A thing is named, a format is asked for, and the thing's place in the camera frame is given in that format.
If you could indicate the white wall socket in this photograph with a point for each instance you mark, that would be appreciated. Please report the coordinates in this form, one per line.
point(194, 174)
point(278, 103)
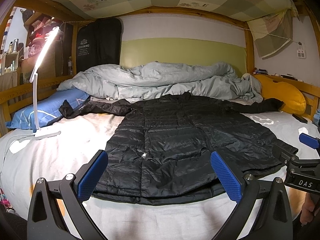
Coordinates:
point(301, 50)

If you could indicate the black puffer down jacket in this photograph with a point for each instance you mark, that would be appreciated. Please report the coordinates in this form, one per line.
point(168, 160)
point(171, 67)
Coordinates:
point(160, 152)

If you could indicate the grey heart-print bed sheet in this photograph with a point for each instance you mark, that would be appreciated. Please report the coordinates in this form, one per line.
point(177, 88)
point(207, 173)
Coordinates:
point(64, 146)

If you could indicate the wooden bed frame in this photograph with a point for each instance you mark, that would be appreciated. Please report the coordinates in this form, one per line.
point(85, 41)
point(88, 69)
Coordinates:
point(20, 96)

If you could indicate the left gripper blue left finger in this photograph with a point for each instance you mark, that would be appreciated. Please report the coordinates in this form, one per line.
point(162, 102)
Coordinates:
point(77, 188)

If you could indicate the black hanging garment bag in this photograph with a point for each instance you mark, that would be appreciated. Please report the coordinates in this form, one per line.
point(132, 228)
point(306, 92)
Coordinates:
point(98, 43)

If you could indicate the light blue crumpled duvet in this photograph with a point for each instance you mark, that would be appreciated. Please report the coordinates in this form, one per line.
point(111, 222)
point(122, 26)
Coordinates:
point(155, 79)

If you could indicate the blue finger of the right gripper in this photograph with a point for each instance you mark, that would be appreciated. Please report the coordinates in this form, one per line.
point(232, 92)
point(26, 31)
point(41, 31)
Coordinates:
point(308, 140)

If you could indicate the blue pillow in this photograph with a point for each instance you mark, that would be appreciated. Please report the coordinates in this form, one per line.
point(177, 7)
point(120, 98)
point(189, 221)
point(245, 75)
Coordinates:
point(47, 109)

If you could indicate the person's right hand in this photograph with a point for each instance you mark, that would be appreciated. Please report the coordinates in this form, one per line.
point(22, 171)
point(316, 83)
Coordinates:
point(308, 207)

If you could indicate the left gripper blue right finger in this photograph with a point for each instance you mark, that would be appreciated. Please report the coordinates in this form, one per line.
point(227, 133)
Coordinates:
point(240, 190)

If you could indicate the orange long pillow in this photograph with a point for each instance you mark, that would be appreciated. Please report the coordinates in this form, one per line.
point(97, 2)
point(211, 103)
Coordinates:
point(294, 101)

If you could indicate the green padded headboard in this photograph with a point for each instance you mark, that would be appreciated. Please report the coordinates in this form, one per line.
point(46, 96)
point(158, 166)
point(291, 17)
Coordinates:
point(182, 50)

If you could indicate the cluttered wooden shelf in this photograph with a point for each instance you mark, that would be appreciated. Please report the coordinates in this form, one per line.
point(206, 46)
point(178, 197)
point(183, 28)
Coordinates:
point(24, 38)

